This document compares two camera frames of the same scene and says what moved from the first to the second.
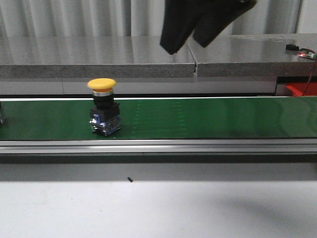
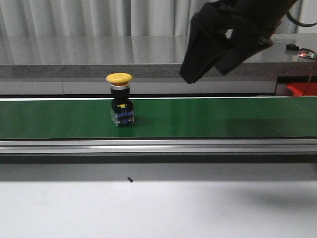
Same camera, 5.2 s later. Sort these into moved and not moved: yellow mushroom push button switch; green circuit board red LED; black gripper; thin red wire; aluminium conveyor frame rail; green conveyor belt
Moved: black gripper; yellow mushroom push button switch
Not moved: thin red wire; green conveyor belt; green circuit board red LED; aluminium conveyor frame rail
